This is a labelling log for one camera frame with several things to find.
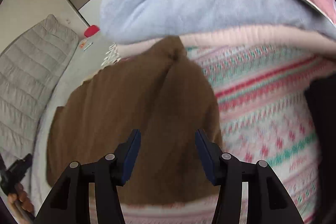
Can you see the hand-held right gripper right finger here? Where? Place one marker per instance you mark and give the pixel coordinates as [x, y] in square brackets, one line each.
[206, 158]

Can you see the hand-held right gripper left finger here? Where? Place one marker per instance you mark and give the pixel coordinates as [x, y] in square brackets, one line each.
[131, 155]

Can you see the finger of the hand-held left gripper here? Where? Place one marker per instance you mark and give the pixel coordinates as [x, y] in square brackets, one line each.
[24, 161]

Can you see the brown coat with fur collar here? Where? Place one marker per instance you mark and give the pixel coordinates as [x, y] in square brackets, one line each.
[136, 98]

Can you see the person's left hand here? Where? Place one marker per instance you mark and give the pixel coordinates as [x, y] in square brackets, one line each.
[22, 196]

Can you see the grey bed sheet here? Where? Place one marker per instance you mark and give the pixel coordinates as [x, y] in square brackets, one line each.
[50, 98]

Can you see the patterned knit blanket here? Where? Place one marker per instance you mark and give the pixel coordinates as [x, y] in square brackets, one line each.
[262, 113]

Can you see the grey quilted headboard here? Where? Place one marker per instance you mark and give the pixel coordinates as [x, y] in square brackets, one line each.
[29, 69]

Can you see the small white remote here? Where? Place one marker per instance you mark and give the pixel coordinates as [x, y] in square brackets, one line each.
[88, 46]

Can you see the small orange packet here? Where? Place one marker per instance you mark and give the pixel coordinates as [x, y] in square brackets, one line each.
[82, 45]

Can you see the black puffer jacket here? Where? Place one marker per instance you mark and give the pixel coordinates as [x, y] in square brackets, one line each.
[321, 113]

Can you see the pale pink blanket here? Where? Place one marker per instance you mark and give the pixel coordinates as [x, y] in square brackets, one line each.
[236, 37]

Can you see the red box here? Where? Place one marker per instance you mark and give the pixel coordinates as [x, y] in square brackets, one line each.
[92, 31]

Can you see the light blue duvet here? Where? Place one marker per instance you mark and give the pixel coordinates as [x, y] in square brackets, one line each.
[183, 3]

